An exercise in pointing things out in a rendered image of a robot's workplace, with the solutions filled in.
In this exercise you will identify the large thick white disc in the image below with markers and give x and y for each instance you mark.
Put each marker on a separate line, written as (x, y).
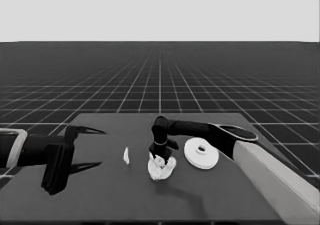
(211, 156)

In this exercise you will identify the white round carrier with pins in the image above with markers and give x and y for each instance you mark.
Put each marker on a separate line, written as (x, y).
(166, 174)

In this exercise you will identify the small thin white T-piece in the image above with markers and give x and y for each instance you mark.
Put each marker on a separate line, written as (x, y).
(126, 156)

